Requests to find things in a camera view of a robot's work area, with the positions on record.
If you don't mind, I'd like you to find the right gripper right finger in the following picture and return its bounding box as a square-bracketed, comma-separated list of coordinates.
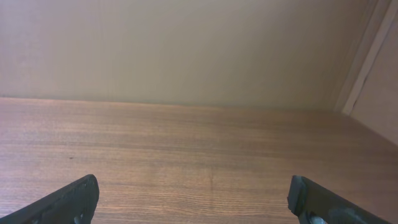
[287, 175, 389, 224]

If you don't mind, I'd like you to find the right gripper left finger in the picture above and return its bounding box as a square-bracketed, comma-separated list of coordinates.
[1, 174, 100, 224]

